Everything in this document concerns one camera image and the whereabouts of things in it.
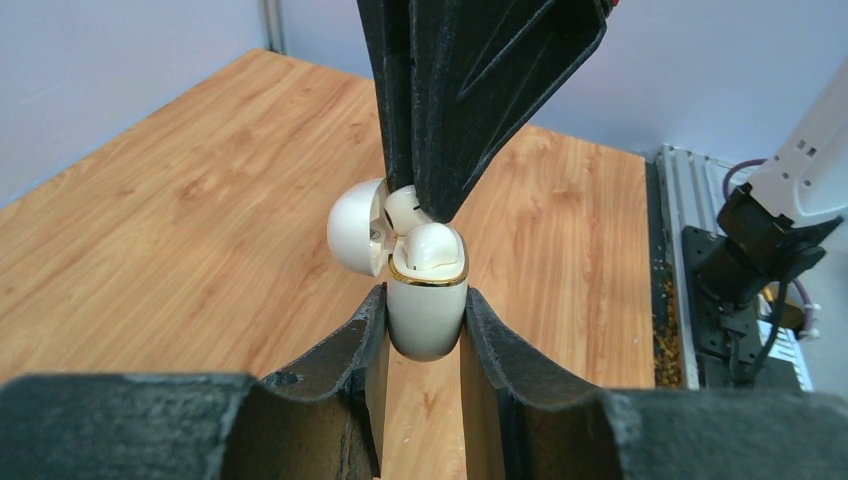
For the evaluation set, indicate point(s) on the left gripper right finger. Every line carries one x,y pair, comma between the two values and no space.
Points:
527,417

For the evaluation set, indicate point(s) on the small beige charging case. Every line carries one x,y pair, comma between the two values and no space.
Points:
425,308

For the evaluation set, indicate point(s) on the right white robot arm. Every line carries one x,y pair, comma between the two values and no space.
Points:
806,179

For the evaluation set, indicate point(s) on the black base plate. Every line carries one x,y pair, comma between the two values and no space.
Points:
731,272

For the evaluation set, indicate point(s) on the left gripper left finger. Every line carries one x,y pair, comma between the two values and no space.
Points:
319,417

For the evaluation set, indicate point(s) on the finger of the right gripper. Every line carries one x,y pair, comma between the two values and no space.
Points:
386,27
481,70

